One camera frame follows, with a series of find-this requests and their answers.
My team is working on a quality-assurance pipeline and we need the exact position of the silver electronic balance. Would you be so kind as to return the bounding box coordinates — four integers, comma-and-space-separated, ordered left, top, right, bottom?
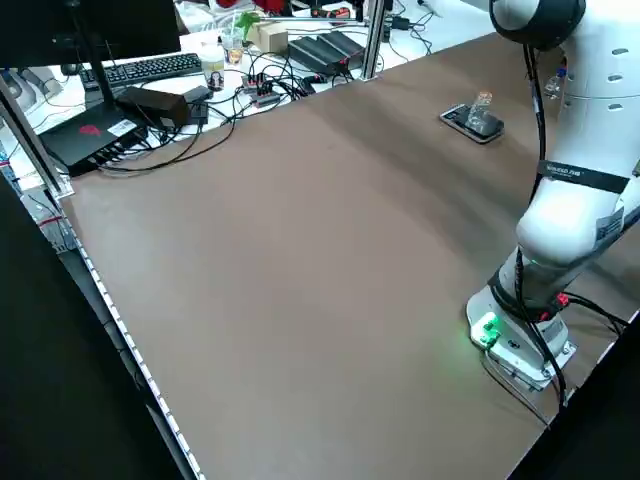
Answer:
438, 103, 506, 146

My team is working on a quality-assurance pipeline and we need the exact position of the dropper bottle blue cap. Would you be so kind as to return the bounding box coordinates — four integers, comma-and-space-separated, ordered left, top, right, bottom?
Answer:
543, 67, 565, 100

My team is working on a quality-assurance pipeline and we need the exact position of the hub with red plugs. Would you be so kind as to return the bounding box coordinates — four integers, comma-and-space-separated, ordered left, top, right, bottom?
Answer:
241, 73, 281, 107

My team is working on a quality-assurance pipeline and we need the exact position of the small black adapter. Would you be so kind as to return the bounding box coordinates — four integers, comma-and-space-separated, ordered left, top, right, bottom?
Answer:
187, 85, 211, 126

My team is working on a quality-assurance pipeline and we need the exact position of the black ridged box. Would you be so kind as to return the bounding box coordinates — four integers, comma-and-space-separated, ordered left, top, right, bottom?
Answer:
288, 32, 366, 71

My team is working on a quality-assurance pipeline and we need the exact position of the small cardboard box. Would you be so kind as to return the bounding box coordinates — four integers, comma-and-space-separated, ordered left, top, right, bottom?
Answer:
248, 22, 290, 54

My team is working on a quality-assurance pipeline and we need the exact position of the cup with green straw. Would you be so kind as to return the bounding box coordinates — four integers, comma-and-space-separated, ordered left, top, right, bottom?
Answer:
221, 12, 261, 65

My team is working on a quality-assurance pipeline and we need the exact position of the black power brick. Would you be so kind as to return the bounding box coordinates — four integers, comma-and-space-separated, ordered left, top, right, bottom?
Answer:
117, 86, 192, 130

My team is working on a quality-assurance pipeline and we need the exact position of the white toothed edge strip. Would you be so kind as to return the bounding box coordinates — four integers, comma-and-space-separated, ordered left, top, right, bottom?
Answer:
47, 192, 207, 480

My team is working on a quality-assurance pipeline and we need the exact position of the black keyboard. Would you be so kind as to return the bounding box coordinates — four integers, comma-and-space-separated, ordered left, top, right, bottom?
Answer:
78, 52, 204, 90

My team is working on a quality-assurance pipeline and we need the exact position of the black device red logo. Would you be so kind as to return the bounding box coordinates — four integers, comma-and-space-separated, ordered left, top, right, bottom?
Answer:
38, 105, 150, 177

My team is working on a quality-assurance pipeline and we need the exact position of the black computer monitor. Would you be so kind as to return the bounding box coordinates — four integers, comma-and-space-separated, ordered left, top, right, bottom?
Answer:
0, 0, 182, 69

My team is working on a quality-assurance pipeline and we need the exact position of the black looped cable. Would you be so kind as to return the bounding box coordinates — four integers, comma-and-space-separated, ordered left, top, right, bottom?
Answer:
99, 114, 237, 174

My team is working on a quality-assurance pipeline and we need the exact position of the aluminium camera post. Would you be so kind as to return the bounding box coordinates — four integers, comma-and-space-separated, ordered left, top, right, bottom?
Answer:
360, 0, 387, 82

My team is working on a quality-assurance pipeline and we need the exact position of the black cable along arm foot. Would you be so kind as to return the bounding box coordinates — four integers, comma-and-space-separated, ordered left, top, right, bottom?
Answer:
512, 247, 574, 409

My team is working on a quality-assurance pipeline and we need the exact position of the arm wrist cable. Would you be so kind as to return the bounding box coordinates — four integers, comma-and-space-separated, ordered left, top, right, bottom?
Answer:
521, 43, 550, 169

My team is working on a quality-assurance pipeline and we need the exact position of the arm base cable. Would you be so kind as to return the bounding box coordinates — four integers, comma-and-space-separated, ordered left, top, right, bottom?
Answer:
554, 292, 629, 336

